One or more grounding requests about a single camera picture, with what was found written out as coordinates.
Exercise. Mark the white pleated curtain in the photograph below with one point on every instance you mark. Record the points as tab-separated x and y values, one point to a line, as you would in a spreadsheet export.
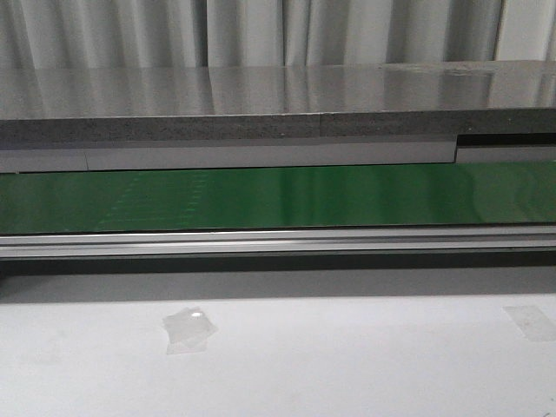
148	34

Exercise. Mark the aluminium conveyor rail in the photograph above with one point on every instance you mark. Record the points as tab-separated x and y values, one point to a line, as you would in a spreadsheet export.
277	241

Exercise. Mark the grey stone counter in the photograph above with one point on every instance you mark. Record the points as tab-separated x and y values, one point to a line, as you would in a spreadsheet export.
110	107

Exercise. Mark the clear tape patch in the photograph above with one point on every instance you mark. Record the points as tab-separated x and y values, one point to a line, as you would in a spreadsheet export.
188	331

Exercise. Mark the clear tape strip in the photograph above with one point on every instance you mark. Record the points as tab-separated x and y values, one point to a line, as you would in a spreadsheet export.
532	322

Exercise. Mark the green conveyor belt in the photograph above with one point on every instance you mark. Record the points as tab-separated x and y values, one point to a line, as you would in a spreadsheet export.
270	198

